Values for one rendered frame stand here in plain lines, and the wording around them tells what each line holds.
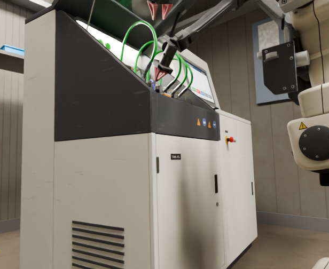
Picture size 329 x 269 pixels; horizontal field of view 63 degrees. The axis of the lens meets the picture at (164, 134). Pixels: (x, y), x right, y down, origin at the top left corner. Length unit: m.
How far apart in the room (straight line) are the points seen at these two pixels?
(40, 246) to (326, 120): 1.33
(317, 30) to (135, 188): 0.81
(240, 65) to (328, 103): 2.41
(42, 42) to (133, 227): 1.06
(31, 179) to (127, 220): 0.66
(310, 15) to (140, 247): 0.95
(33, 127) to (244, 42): 2.49
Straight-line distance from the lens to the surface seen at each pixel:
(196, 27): 1.43
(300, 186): 2.92
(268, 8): 1.44
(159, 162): 1.02
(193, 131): 1.28
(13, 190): 3.27
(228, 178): 1.70
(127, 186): 1.06
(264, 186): 3.03
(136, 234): 1.06
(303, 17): 0.98
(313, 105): 0.92
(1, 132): 3.24
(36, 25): 1.70
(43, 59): 1.57
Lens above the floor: 0.69
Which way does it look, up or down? 5 degrees up
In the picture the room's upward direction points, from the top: 2 degrees counter-clockwise
